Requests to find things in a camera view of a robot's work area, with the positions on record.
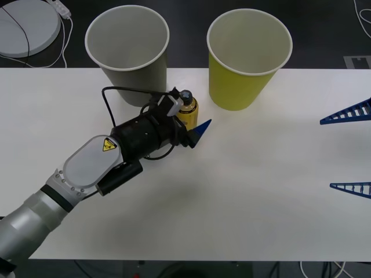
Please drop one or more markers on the silver and black left arm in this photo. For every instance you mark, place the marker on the silver and black left arm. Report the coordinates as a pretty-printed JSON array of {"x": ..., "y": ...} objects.
[{"x": 87, "y": 162}]

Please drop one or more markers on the white power strip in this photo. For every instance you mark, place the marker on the white power strip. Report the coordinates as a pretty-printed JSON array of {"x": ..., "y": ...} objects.
[{"x": 62, "y": 8}]

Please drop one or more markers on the grey plastic bin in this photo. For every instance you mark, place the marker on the grey plastic bin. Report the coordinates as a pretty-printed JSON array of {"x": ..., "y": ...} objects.
[{"x": 139, "y": 43}]

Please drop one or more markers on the yellow can with black cap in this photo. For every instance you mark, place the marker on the yellow can with black cap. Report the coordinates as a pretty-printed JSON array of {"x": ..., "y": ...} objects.
[{"x": 189, "y": 114}]

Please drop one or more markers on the yellow-green plastic bin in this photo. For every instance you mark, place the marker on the yellow-green plastic bin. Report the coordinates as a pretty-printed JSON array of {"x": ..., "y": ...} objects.
[{"x": 234, "y": 89}]

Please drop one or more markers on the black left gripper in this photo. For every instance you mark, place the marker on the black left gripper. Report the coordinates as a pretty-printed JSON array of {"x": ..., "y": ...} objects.
[{"x": 171, "y": 130}]

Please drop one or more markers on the white round disc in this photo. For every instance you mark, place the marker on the white round disc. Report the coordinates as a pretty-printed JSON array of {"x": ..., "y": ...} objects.
[{"x": 43, "y": 29}]

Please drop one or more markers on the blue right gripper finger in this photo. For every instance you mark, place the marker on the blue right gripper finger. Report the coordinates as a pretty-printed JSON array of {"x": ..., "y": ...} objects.
[
  {"x": 359, "y": 188},
  {"x": 358, "y": 114}
]

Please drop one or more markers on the grey floor socket box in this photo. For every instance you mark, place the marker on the grey floor socket box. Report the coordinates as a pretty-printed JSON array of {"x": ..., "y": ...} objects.
[{"x": 350, "y": 62}]

